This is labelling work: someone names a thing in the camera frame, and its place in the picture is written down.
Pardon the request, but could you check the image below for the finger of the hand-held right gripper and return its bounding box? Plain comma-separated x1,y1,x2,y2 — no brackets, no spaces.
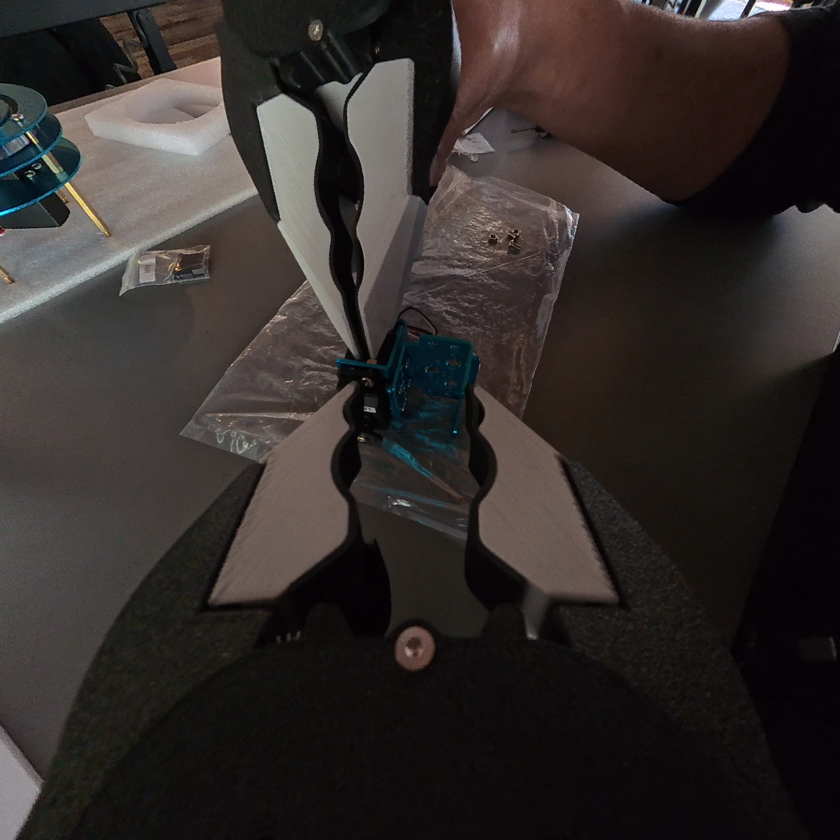
256,94,368,361
343,58,427,360

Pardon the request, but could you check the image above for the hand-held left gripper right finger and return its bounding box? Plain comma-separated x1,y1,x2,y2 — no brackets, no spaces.
464,387,621,601

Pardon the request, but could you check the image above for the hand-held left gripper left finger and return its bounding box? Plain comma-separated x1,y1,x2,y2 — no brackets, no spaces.
206,387,365,606

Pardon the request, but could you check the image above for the blue perforated metal bracket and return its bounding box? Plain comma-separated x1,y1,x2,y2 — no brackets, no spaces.
384,333,482,442

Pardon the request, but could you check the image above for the blue acrylic round robot base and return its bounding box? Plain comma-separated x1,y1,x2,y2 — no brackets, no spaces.
0,82,83,231

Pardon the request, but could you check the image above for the person's right hand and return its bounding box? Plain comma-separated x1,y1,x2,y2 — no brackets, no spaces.
428,0,560,186

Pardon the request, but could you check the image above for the large clear plastic bag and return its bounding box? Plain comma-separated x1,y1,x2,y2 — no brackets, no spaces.
180,164,580,540

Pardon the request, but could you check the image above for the zip bag with black parts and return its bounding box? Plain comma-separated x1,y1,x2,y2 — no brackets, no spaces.
120,245,212,297

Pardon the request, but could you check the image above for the white foam sheet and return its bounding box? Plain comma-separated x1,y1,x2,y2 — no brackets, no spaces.
0,62,263,326

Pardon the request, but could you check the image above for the white foam block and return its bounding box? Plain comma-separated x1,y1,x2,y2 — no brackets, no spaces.
84,80,232,157

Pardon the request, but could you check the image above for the person's black clothing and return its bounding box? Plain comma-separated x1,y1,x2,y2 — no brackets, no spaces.
738,364,840,840

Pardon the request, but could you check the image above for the white instruction manual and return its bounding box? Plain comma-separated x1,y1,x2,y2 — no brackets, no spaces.
0,722,45,840

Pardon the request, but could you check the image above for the black table frame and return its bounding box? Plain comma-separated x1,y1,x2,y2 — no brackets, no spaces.
0,0,225,89

